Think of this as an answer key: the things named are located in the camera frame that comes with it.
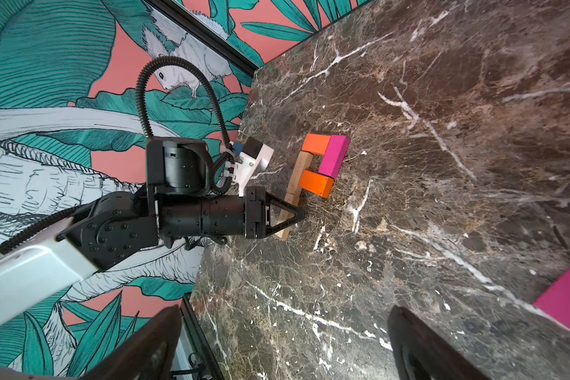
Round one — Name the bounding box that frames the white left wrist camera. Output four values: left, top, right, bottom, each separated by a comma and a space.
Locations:
232, 137, 274, 197

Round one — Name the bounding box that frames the orange block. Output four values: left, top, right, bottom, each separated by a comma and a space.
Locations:
299, 170, 334, 199
301, 134, 331, 156

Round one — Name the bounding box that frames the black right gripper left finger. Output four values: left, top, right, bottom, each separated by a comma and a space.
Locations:
82, 306, 182, 380

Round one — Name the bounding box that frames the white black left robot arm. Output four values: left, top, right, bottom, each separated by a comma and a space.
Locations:
0, 56, 305, 326

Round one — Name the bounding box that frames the natural wood block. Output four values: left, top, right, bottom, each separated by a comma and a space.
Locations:
285, 151, 314, 206
275, 227, 291, 240

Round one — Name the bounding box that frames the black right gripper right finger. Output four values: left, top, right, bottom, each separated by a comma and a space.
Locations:
387, 306, 487, 380

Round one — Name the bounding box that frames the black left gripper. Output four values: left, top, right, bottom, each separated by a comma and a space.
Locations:
244, 186, 306, 239

